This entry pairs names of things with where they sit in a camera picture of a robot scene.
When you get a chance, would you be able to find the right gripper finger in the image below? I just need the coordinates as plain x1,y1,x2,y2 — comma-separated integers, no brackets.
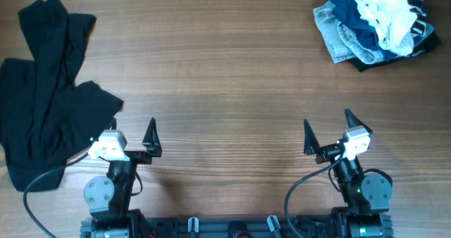
304,119,320,155
345,108,372,132

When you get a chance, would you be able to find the black polo shirt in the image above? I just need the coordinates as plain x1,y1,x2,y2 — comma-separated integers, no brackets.
1,0,123,192

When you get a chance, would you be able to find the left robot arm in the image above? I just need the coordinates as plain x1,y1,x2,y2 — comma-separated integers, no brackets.
80,118,162,238

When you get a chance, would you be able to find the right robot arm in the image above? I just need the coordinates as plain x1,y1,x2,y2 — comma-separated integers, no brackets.
299,109,393,237

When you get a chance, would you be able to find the light grey denim garment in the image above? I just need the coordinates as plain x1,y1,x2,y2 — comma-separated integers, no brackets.
313,1,384,65

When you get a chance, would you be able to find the dark blue garment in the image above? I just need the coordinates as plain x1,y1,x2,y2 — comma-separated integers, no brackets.
326,0,429,62

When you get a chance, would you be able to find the black garment under pile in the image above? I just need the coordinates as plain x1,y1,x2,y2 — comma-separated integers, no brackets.
349,31,442,72

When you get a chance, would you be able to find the white dotted garment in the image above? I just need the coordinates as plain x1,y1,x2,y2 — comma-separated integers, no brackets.
354,0,417,56

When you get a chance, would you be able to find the black white striped garment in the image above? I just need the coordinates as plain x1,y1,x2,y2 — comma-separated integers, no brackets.
407,0,428,36

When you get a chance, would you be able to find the right black cable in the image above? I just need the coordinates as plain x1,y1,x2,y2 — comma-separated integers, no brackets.
283,149,345,238

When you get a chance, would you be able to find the black cable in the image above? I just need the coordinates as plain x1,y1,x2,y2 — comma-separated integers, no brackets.
283,149,345,238
23,151,93,238

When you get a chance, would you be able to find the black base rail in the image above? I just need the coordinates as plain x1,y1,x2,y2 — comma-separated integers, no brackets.
80,215,395,238

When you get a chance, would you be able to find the left black cable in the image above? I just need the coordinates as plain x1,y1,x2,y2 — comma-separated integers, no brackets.
23,151,93,238

